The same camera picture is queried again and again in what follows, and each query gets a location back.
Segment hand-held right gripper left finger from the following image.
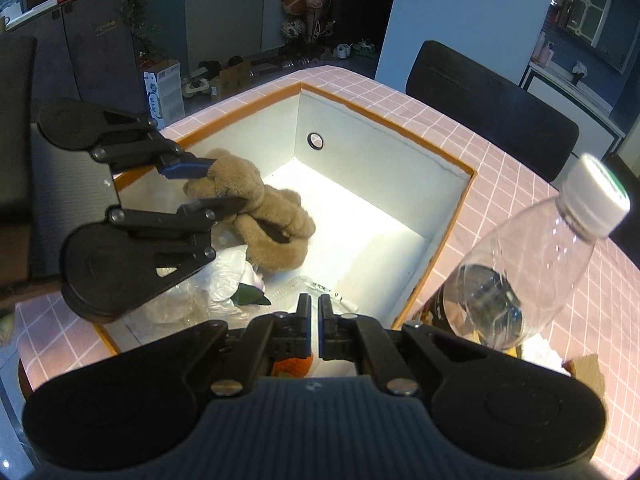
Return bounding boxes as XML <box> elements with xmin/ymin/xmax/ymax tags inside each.
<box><xmin>185</xmin><ymin>294</ymin><xmax>314</xmax><ymax>397</ymax></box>

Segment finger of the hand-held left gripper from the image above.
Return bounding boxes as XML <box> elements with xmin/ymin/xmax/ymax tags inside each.
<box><xmin>106</xmin><ymin>196</ymin><xmax>247</xmax><ymax>292</ymax></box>
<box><xmin>91</xmin><ymin>111</ymin><xmax>218</xmax><ymax>181</ymax></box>

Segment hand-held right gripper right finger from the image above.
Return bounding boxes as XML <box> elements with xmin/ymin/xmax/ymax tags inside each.
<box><xmin>319</xmin><ymin>294</ymin><xmax>466</xmax><ymax>397</ymax></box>

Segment brown teddy bear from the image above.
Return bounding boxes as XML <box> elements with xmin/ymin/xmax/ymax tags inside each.
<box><xmin>182</xmin><ymin>148</ymin><xmax>317</xmax><ymax>274</ymax></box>

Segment white storage box orange rim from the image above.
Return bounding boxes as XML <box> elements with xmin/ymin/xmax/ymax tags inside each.
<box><xmin>92</xmin><ymin>82</ymin><xmax>476</xmax><ymax>356</ymax></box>

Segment white tube in clear wrapper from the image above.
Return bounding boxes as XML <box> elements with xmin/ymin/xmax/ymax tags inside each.
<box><xmin>265</xmin><ymin>275</ymin><xmax>361</xmax><ymax>312</ymax></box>

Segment orange packet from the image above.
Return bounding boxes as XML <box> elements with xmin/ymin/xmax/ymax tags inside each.
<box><xmin>272</xmin><ymin>355</ymin><xmax>315</xmax><ymax>378</ymax></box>

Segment dark green cloth piece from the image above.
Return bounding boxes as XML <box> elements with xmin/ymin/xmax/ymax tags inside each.
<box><xmin>232</xmin><ymin>282</ymin><xmax>273</xmax><ymax>307</ymax></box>

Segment clear plastic bag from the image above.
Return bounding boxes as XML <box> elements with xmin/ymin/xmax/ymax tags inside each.
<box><xmin>122</xmin><ymin>245</ymin><xmax>266</xmax><ymax>331</ymax></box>

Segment white and blue carton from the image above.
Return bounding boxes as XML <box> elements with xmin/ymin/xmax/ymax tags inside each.
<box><xmin>144</xmin><ymin>59</ymin><xmax>186</xmax><ymax>131</ymax></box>

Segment brown cardboard box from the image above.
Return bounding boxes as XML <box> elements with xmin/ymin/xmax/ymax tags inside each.
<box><xmin>217</xmin><ymin>60</ymin><xmax>253</xmax><ymax>101</ymax></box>

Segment dark snack packet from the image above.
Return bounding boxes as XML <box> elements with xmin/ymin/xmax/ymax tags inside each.
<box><xmin>412</xmin><ymin>285</ymin><xmax>481</xmax><ymax>341</ymax></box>

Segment grey cabinet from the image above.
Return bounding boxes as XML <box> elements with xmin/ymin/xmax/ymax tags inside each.
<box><xmin>0</xmin><ymin>0</ymin><xmax>146</xmax><ymax>126</ymax></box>

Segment green trailing plant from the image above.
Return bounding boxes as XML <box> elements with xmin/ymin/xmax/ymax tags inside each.
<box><xmin>82</xmin><ymin>0</ymin><xmax>166</xmax><ymax>61</ymax></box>

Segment patterned balls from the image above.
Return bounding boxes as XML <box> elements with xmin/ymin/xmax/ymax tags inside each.
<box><xmin>280</xmin><ymin>17</ymin><xmax>307</xmax><ymax>43</ymax></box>

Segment clear plastic bottle white cap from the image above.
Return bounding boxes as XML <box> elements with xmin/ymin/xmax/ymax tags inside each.
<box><xmin>442</xmin><ymin>154</ymin><xmax>632</xmax><ymax>352</ymax></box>

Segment white crumpled tissue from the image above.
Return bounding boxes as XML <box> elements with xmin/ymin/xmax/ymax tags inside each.
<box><xmin>520</xmin><ymin>335</ymin><xmax>571</xmax><ymax>376</ymax></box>

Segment brown cardboard piece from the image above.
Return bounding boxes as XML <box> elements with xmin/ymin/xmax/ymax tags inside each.
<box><xmin>570</xmin><ymin>354</ymin><xmax>608</xmax><ymax>393</ymax></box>

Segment black chair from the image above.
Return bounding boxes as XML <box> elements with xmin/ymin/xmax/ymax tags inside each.
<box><xmin>405</xmin><ymin>40</ymin><xmax>581</xmax><ymax>183</ymax></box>

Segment white side cabinet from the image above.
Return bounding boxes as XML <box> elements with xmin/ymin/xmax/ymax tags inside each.
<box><xmin>520</xmin><ymin>60</ymin><xmax>626</xmax><ymax>161</ymax></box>

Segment pink bottle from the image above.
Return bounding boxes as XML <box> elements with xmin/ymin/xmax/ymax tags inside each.
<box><xmin>535</xmin><ymin>32</ymin><xmax>556</xmax><ymax>66</ymax></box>

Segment white framed window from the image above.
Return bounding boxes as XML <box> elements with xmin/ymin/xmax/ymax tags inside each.
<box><xmin>565</xmin><ymin>0</ymin><xmax>633</xmax><ymax>73</ymax></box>

